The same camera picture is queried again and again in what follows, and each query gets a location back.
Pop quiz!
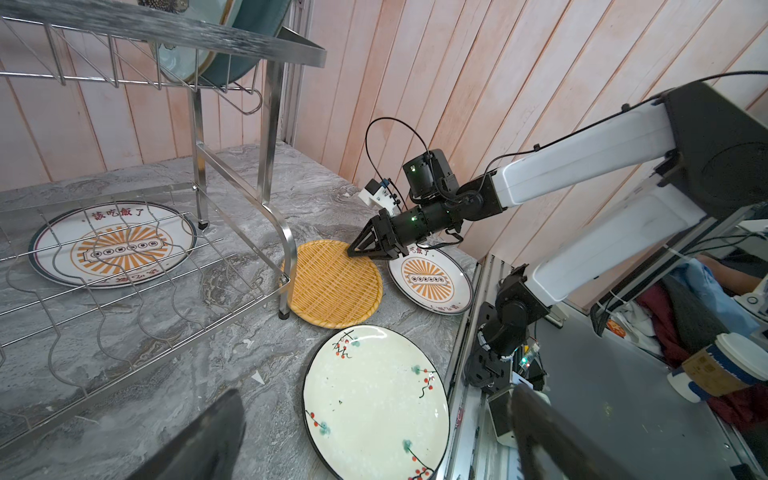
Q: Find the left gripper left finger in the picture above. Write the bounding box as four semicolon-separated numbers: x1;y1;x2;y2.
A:
130;389;246;479

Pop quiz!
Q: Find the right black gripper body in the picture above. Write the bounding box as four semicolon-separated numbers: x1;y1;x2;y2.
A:
371;200;464;252

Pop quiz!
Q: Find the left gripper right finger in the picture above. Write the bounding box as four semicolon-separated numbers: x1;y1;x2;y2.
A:
510;385;635;479

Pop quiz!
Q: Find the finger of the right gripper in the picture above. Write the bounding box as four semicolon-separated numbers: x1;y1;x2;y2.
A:
347;224;381;255
350;245;396;260

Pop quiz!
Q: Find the steel wire dish rack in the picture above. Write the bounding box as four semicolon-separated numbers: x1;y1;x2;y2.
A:
1;1;326;455

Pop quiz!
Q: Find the grey green plate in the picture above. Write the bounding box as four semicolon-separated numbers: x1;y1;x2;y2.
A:
197;0;293;88

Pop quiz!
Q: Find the light teal flower plate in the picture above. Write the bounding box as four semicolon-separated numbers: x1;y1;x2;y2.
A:
136;0;242;83

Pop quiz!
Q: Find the orange sunburst plate under rack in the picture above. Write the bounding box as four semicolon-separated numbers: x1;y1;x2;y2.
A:
28;201;197;290

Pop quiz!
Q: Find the yellow woven plate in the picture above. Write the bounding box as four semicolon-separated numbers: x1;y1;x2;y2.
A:
289;240;383;329

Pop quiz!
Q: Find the orange sunburst plate right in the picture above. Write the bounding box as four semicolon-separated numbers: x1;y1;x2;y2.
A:
387;245;474;315

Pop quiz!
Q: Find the white green device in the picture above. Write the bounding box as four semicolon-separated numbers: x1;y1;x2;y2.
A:
487;386;517;448

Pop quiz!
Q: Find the cream floral plate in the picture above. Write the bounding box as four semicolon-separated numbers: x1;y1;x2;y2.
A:
302;325;450;479

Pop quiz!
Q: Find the paper coffee cup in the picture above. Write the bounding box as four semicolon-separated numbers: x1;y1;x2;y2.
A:
667;333;767;403

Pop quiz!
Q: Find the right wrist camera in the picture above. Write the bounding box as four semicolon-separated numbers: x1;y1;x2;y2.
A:
358;179;402;217

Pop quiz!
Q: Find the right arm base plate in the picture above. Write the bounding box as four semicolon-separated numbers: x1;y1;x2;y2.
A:
463;337;546;395

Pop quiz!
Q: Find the aluminium frame rail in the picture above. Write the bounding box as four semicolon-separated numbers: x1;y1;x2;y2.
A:
279;0;314;146

